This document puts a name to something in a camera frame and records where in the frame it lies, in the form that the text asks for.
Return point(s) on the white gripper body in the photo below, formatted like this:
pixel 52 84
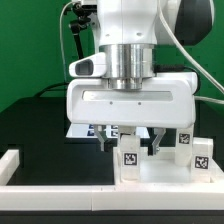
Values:
pixel 164 101

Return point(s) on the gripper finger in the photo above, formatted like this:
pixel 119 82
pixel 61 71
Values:
pixel 156 135
pixel 100 133

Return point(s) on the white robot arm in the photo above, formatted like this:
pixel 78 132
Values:
pixel 120 84

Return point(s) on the white tag base sheet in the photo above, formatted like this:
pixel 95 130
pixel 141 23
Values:
pixel 79 131

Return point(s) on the white U-shaped fence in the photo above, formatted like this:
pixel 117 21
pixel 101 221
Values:
pixel 122 196

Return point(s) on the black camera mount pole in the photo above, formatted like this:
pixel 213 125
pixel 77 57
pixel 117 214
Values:
pixel 78 30

